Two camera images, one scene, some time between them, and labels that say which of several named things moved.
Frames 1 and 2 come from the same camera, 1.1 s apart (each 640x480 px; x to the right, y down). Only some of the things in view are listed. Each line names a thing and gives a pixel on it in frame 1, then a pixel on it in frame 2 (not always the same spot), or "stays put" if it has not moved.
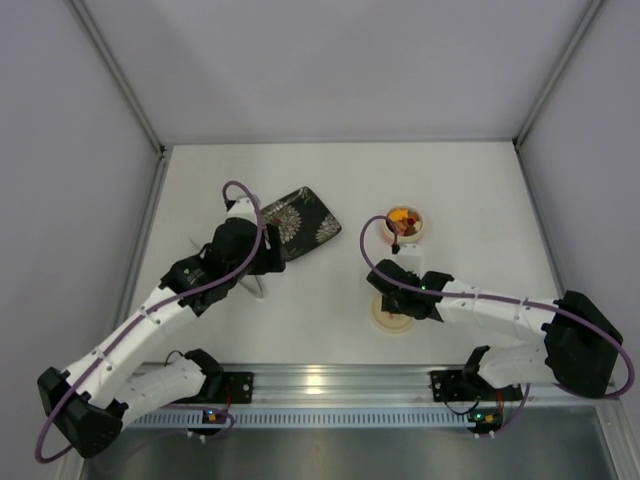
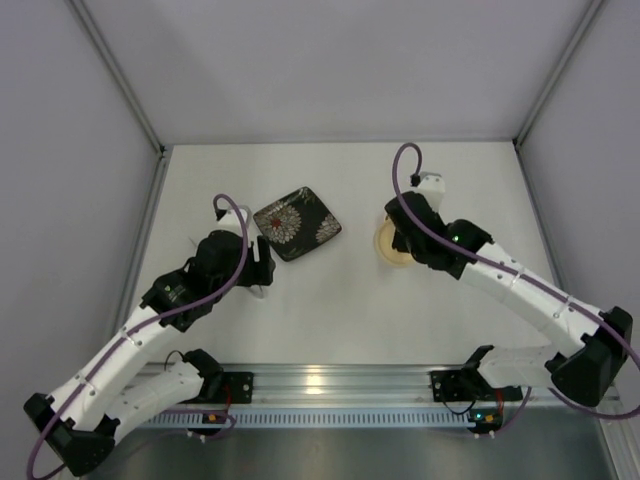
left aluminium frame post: [91, 29] stays put
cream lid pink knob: [389, 322] to [383, 243]
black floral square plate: [303, 222] stays put
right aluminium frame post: [557, 71] stays put
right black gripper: [396, 304] to [403, 239]
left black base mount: [225, 388] stays put
